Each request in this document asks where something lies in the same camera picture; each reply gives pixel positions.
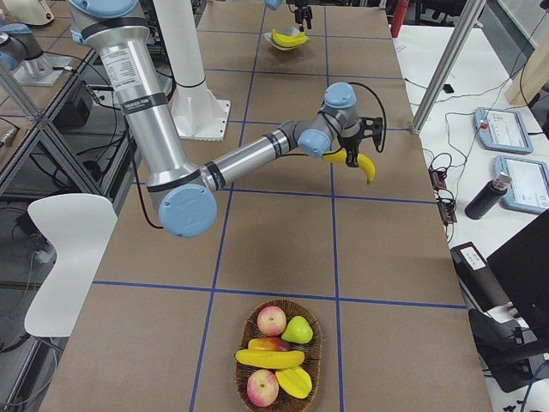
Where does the yellow banana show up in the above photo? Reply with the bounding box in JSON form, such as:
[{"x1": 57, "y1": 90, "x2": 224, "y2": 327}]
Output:
[
  {"x1": 272, "y1": 32, "x2": 309, "y2": 48},
  {"x1": 271, "y1": 29, "x2": 300, "y2": 47},
  {"x1": 235, "y1": 349, "x2": 305, "y2": 370},
  {"x1": 321, "y1": 149, "x2": 377, "y2": 185}
]

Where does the brown paper table cover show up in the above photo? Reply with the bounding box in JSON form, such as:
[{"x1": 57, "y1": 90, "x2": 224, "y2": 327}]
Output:
[{"x1": 41, "y1": 2, "x2": 492, "y2": 411}]

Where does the white plastic chair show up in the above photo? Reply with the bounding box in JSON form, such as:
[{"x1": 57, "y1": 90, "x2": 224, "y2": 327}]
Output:
[{"x1": 24, "y1": 193, "x2": 117, "y2": 337}]

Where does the red apple lower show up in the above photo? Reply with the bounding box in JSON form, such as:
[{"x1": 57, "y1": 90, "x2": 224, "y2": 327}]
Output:
[{"x1": 246, "y1": 369, "x2": 279, "y2": 407}]

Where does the woven fruit basket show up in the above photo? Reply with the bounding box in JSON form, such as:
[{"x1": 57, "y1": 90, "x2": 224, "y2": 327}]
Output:
[{"x1": 234, "y1": 299, "x2": 322, "y2": 411}]

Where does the blue square ceramic plate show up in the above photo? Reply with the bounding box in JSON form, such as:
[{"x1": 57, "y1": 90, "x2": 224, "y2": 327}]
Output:
[{"x1": 262, "y1": 26, "x2": 309, "y2": 52}]

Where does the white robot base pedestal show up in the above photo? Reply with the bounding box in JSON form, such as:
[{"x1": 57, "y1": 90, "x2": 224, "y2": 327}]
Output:
[{"x1": 154, "y1": 0, "x2": 231, "y2": 142}]

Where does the yellow starfruit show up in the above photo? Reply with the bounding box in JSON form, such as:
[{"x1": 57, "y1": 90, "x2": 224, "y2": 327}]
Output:
[{"x1": 275, "y1": 367, "x2": 312, "y2": 399}]

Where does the red apple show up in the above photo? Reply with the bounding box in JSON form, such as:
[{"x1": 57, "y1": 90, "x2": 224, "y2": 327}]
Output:
[
  {"x1": 256, "y1": 306, "x2": 287, "y2": 336},
  {"x1": 246, "y1": 369, "x2": 279, "y2": 407}
]

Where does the red yellow mango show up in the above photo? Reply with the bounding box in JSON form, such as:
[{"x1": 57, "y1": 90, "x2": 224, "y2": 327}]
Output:
[{"x1": 247, "y1": 336, "x2": 291, "y2": 352}]

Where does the green pear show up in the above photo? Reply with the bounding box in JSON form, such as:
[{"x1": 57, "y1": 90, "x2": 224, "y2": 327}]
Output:
[{"x1": 281, "y1": 316, "x2": 313, "y2": 344}]

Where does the yellow banana in basket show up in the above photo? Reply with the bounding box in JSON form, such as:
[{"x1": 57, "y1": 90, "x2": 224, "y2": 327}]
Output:
[{"x1": 235, "y1": 349, "x2": 305, "y2": 370}]

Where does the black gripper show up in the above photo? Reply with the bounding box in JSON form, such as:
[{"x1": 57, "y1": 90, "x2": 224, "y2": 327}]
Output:
[
  {"x1": 340, "y1": 117, "x2": 384, "y2": 168},
  {"x1": 291, "y1": 0, "x2": 312, "y2": 29}
]

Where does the red apple upper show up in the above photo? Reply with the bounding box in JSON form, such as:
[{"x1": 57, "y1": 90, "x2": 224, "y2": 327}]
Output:
[{"x1": 256, "y1": 306, "x2": 287, "y2": 336}]

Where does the aluminium frame post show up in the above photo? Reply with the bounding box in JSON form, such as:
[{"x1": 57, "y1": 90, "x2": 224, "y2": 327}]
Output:
[{"x1": 411, "y1": 0, "x2": 486, "y2": 135}]

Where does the black monitor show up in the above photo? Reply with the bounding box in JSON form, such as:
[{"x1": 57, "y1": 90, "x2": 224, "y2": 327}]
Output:
[{"x1": 488, "y1": 211, "x2": 549, "y2": 337}]

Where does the teach pendant tablet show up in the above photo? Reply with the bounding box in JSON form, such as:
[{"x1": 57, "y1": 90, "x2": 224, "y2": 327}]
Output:
[
  {"x1": 474, "y1": 106, "x2": 534, "y2": 155},
  {"x1": 493, "y1": 155, "x2": 548, "y2": 215}
]

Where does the black water bottle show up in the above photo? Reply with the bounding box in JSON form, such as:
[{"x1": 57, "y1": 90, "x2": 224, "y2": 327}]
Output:
[{"x1": 464, "y1": 173, "x2": 512, "y2": 220}]

